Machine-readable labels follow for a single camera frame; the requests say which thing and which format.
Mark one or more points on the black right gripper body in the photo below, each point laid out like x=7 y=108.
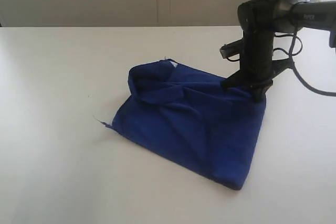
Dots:
x=258 y=38

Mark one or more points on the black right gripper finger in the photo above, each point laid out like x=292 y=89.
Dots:
x=258 y=91
x=237 y=79

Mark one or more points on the blue towel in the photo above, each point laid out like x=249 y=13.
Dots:
x=183 y=115

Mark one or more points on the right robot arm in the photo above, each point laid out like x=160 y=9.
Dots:
x=288 y=17

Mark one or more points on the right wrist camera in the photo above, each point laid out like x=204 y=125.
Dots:
x=229 y=50

